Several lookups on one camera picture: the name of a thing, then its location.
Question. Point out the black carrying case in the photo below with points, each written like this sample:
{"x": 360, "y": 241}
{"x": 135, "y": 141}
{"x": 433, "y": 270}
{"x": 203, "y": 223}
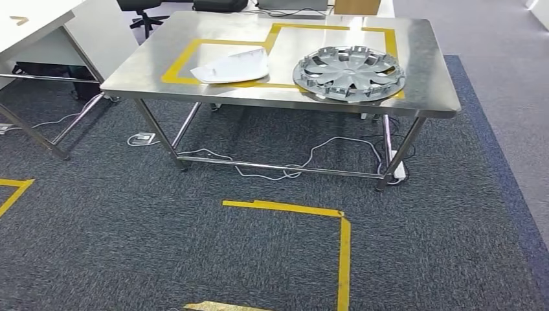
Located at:
{"x": 221, "y": 5}

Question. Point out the brown cardboard box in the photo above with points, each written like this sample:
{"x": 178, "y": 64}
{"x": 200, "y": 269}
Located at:
{"x": 356, "y": 6}

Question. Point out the black bag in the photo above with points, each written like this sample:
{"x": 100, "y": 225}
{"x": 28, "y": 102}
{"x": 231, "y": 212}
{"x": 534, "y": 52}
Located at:
{"x": 85, "y": 90}

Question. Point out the white plastic cover part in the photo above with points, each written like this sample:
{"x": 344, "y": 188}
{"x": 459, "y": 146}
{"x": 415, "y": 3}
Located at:
{"x": 233, "y": 68}

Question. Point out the silver plastic wheel hubcap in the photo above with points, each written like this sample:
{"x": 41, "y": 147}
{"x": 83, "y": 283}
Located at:
{"x": 349, "y": 75}

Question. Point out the stainless steel workbench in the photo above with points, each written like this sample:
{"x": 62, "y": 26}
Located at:
{"x": 223, "y": 25}
{"x": 25, "y": 38}

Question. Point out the black office chair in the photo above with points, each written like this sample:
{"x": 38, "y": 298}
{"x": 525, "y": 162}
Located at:
{"x": 146, "y": 21}

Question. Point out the white panel desk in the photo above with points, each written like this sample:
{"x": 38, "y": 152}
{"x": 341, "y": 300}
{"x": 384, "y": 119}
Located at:
{"x": 107, "y": 38}

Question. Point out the grey floor socket box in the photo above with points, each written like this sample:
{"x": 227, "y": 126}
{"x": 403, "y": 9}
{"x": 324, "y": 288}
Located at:
{"x": 143, "y": 138}

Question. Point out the yellow tape on workbench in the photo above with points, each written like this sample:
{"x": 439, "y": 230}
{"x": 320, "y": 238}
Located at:
{"x": 19, "y": 19}
{"x": 176, "y": 71}

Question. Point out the white power strip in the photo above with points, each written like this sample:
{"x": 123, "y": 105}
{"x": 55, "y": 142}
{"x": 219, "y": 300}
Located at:
{"x": 399, "y": 169}

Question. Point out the yellow floor tape marking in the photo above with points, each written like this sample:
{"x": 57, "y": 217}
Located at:
{"x": 17, "y": 191}
{"x": 343, "y": 257}

